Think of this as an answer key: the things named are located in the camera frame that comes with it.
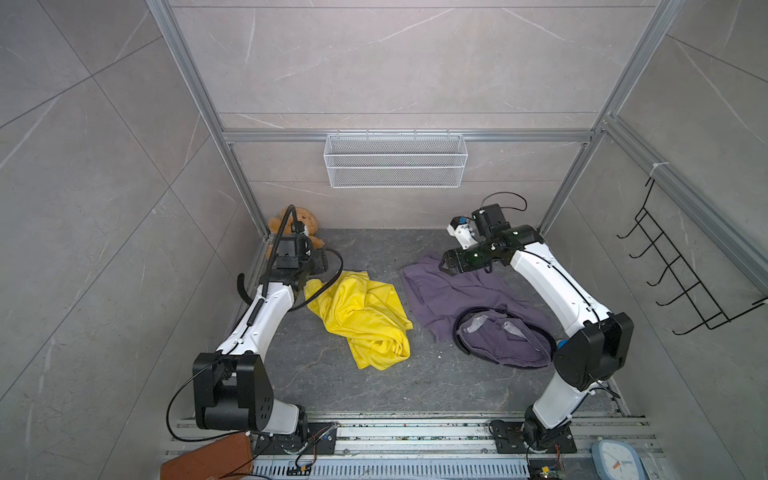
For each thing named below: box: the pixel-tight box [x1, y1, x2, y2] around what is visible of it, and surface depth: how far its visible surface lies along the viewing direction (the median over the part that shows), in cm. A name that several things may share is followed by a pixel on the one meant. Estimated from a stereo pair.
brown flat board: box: [160, 432, 254, 480], surface depth 71 cm
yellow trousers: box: [304, 270, 413, 371], surface depth 88 cm
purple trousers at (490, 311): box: [401, 257, 557, 367], surface depth 94 cm
